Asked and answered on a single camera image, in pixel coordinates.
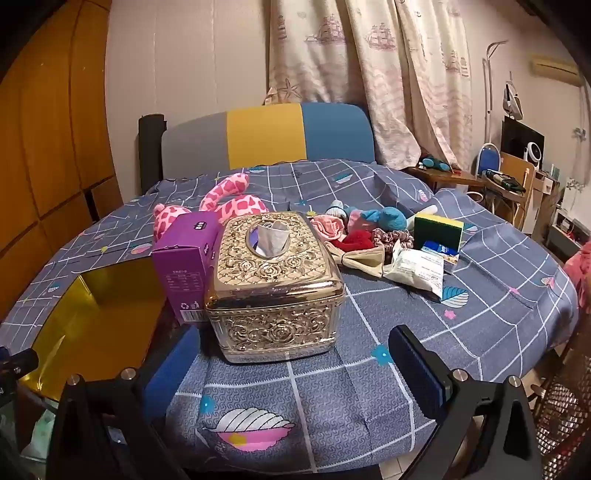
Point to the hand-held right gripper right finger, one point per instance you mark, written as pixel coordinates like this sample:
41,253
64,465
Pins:
422,374

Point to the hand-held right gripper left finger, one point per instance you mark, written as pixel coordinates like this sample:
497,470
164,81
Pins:
168,374

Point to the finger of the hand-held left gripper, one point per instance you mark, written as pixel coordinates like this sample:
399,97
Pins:
18,362

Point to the cream mesh cloth bundle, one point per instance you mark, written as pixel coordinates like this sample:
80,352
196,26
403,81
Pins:
364,258

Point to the grey checked printed blanket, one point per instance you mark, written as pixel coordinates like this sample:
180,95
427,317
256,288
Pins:
461,332

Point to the open gold box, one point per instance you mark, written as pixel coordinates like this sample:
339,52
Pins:
92,332

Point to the white plastic packet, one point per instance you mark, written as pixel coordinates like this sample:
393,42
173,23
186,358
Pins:
415,272

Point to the purple cardboard box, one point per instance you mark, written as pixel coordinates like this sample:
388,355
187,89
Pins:
184,272

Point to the blue and white small box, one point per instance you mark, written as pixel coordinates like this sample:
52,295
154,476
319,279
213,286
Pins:
438,249

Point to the brown satin scrunchie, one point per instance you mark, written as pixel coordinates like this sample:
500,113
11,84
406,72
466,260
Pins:
392,237

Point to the green and yellow sponge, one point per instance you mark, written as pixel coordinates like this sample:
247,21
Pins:
434,233

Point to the red plush heart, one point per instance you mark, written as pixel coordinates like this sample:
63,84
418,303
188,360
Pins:
358,240

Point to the blue plush toy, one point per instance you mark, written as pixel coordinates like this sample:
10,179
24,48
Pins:
392,219

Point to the white tissue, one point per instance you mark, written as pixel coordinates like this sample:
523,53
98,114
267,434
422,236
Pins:
270,235

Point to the pink rolled cloth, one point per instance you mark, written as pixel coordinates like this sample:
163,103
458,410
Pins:
328,226

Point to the pink spotted giraffe plush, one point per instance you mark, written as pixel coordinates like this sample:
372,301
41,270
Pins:
235,203

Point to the white knitted sock doll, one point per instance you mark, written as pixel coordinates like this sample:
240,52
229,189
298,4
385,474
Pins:
337,210

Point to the pink fluffy garment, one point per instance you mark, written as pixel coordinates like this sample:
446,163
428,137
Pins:
579,267

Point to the wooden side table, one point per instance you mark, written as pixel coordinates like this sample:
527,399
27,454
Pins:
443,180

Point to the teal goggles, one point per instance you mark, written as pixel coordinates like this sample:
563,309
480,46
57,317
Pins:
434,165

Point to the blue folding chair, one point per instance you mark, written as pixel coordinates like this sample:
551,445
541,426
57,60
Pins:
488,157

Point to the wooden wardrobe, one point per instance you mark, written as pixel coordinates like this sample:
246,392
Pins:
55,138

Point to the small white fan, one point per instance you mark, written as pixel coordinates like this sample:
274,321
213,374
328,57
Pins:
532,154

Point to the black monitor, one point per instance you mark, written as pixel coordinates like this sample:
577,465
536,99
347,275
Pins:
519,136

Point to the grey yellow blue headboard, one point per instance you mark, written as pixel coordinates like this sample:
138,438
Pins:
263,134

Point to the white garment steamer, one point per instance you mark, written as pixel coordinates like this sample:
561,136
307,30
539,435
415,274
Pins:
511,99

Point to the beige ship print curtain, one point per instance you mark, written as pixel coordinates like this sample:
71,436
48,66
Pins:
392,69

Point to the wall air conditioner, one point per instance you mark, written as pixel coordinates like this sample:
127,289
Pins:
554,69

